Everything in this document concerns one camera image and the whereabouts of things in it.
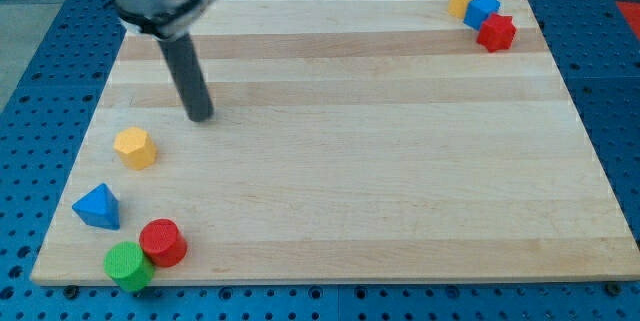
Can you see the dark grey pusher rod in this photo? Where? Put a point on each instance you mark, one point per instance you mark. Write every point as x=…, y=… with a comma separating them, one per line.
x=183, y=64

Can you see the red star block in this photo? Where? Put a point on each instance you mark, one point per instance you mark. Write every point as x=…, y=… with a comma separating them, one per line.
x=497, y=32

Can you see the wooden board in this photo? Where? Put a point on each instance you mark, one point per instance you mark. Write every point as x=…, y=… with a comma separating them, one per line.
x=353, y=141

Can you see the red cylinder block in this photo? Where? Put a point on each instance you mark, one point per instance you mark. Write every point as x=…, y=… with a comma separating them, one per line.
x=163, y=243

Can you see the blue triangle block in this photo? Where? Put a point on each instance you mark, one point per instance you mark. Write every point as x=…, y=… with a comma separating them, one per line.
x=99, y=208

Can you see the green cylinder block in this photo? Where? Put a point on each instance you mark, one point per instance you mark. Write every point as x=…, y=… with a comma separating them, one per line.
x=128, y=267

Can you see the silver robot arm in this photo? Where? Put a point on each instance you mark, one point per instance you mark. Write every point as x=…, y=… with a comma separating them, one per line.
x=169, y=22

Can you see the blue cube block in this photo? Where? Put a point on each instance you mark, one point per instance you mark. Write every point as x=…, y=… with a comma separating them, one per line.
x=479, y=11

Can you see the yellow hexagon block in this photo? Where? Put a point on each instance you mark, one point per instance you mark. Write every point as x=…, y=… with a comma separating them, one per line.
x=135, y=148

